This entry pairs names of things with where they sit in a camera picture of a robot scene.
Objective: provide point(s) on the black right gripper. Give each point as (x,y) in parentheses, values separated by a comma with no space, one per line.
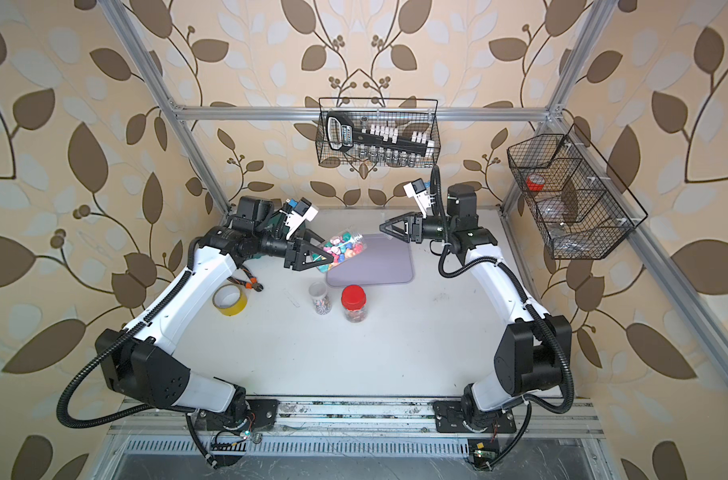
(415,226)

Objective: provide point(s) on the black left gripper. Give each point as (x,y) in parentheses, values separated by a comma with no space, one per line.
(294,257)

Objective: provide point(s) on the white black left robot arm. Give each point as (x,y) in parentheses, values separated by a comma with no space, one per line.
(138,361)

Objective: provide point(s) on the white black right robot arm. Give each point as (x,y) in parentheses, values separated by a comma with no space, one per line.
(532,346)

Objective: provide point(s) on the small clear sprinkles jar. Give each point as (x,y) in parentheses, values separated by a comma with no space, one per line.
(320,299)

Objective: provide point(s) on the red lid candy jar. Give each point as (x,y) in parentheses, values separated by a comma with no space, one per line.
(354,301)

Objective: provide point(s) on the lilac plastic tray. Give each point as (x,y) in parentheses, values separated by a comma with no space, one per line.
(385,261)

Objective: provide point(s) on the green plastic tool case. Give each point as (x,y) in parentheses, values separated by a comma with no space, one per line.
(277,224)

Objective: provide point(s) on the yellow tape roll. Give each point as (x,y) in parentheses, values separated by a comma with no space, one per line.
(230,300)

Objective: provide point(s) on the black socket set rack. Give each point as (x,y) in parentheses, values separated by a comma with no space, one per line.
(371,133)

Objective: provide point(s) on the red item in basket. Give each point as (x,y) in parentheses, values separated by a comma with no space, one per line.
(536,183)

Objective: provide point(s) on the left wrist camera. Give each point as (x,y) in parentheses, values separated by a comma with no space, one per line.
(300,211)

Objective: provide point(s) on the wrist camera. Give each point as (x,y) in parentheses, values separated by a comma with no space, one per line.
(300,211)
(421,192)

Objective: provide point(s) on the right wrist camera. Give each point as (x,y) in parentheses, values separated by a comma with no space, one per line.
(421,192)

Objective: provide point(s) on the orange handled pliers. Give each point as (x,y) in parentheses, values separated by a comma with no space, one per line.
(249,282)

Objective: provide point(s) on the black wire basket back wall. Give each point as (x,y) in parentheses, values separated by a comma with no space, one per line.
(328,158)

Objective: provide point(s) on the black wire basket wall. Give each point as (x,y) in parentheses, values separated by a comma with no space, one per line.
(586,209)
(328,158)

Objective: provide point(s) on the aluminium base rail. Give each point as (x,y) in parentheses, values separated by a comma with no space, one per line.
(350,426)

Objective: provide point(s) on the black wire basket right wall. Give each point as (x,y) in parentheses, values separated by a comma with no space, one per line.
(586,209)

